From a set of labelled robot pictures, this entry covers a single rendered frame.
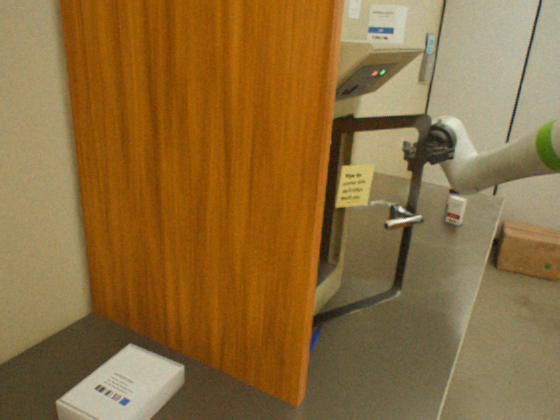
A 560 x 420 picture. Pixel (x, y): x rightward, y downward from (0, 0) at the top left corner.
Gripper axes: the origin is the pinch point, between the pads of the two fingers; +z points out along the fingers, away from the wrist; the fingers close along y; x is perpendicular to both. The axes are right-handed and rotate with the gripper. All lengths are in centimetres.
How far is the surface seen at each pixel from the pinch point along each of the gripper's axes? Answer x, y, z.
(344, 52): -22.3, -3.9, 36.5
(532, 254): 110, 41, -238
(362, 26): -26.3, -11.5, 9.3
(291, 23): -25, -8, 44
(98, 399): 29, -28, 63
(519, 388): 127, 43, -110
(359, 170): -2.5, -4.1, 23.8
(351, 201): 3.1, -4.6, 24.7
